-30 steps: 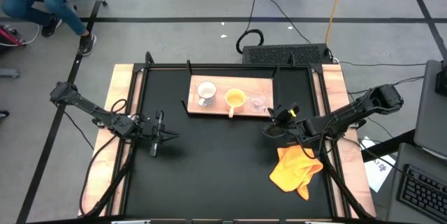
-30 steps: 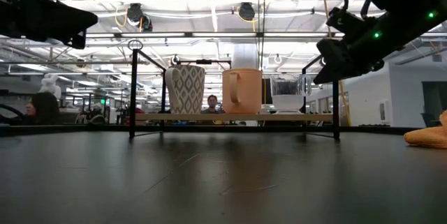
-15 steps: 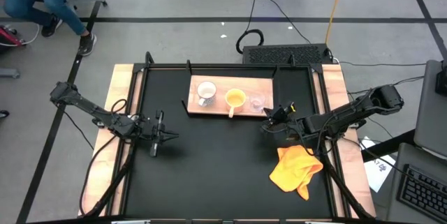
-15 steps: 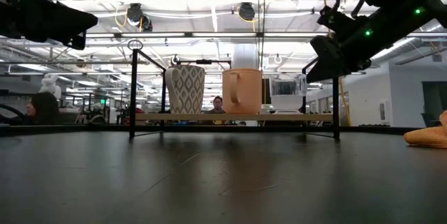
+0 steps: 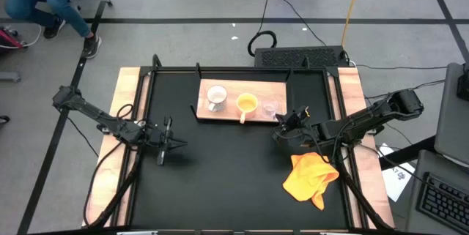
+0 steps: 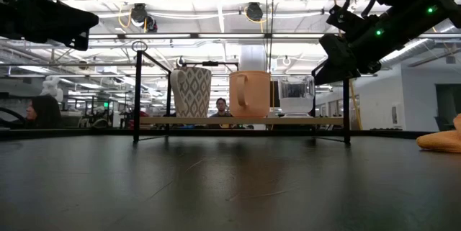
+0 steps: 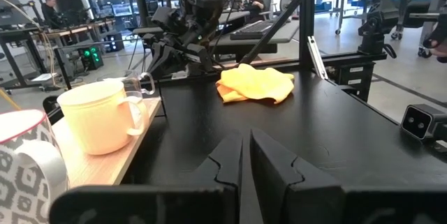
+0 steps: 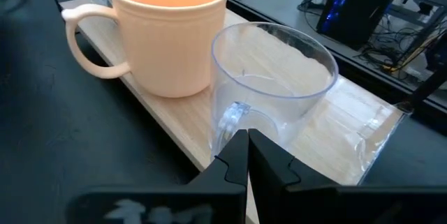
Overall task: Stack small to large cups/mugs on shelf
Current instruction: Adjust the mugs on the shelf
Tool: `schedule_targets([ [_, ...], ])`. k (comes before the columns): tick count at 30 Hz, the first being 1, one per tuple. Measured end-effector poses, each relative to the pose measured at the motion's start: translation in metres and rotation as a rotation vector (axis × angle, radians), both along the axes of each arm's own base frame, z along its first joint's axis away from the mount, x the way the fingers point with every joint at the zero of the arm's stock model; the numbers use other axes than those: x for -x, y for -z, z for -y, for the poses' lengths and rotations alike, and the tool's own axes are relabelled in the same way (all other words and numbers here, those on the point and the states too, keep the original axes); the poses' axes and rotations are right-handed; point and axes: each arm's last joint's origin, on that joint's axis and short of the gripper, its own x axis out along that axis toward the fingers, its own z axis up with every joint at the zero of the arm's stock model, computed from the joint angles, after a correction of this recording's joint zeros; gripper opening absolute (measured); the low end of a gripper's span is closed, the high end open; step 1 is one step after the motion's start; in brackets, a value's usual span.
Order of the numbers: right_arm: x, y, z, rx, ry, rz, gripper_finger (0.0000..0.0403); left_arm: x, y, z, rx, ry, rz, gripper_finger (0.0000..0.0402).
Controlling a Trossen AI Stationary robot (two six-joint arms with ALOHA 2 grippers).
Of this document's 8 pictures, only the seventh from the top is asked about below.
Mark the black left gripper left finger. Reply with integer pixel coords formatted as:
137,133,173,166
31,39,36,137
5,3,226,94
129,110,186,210
48,128,244,224

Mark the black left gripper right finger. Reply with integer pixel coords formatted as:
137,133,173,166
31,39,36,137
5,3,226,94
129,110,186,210
249,128,447,224

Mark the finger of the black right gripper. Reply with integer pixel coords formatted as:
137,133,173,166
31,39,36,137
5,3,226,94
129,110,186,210
161,42,183,75
146,40,165,78

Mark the clear glass mug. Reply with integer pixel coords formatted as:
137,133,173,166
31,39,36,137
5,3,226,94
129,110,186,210
96,69,156,114

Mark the orange ceramic mug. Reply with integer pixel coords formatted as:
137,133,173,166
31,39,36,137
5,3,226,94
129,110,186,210
57,80,150,156

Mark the grey white patterned mug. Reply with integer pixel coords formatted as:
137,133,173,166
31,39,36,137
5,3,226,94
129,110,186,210
0,109,70,224

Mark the black computer keyboard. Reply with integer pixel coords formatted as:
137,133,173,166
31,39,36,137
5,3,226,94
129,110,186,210
229,19,277,41

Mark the green-lit computer tower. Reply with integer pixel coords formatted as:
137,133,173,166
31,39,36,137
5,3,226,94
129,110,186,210
78,45,105,71

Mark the yellow cloth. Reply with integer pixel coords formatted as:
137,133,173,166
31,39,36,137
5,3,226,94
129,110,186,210
215,63,296,105

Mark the person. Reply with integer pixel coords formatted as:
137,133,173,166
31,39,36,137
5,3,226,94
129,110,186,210
41,0,63,30
243,0,267,22

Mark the black mesh office chair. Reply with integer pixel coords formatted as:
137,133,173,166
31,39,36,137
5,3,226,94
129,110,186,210
261,0,274,21

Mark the wooden workbench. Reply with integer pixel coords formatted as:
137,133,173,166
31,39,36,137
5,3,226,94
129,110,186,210
31,20,116,43

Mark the black diagonal brace bar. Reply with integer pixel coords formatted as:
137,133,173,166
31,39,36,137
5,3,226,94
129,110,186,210
240,0,305,66

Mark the grey keyboard desk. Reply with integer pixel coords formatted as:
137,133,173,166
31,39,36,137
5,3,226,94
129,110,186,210
208,17,302,57

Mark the black table clamp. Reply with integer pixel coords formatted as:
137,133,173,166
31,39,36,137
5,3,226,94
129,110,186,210
42,95,65,126

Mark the black control box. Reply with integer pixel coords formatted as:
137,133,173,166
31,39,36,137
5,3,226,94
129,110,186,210
334,61,377,103

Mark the wooden cutting board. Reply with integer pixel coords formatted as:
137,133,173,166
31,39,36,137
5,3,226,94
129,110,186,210
51,96,163,187

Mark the silver aluminium strip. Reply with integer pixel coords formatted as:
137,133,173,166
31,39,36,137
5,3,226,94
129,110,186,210
306,35,330,80

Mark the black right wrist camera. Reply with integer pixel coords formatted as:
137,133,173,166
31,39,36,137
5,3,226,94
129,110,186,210
150,6,176,27

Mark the black rig post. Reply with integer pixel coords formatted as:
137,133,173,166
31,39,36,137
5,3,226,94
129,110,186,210
298,0,318,72

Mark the black table-level camera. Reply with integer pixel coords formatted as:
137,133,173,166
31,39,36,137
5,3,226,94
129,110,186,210
400,103,447,142

